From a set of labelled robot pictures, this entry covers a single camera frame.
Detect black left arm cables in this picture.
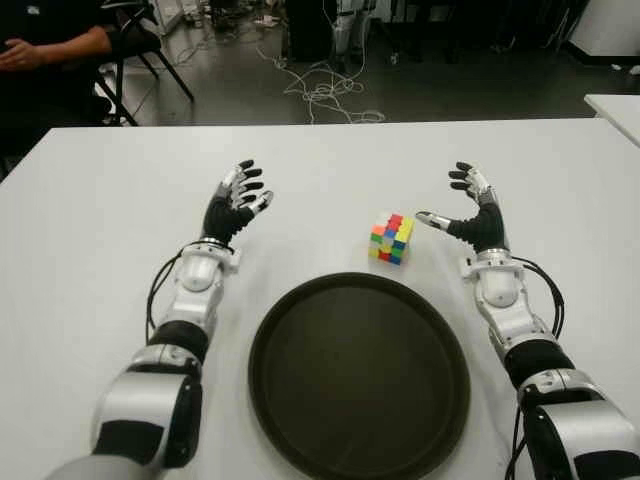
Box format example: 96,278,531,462
144,242,201,344

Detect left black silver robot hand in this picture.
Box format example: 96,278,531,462
201,159,275,247

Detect dark round plate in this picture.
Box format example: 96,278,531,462
248,271,471,480

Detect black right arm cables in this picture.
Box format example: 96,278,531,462
512,254,566,341

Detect white cabinet with black base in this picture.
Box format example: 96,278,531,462
569,0,640,64

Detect tangled white floor cable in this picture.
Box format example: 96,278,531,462
255,42,386,124

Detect black folding chair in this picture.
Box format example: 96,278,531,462
99,0,196,126

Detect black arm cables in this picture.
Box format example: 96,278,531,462
512,254,566,341
144,242,201,344

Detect multicoloured Rubik's cube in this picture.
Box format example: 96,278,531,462
368,212,416,266

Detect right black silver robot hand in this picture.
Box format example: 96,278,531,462
414,160,512,254

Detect seated person in black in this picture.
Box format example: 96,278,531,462
0,0,126,166

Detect white side table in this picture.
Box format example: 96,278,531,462
583,93,640,149

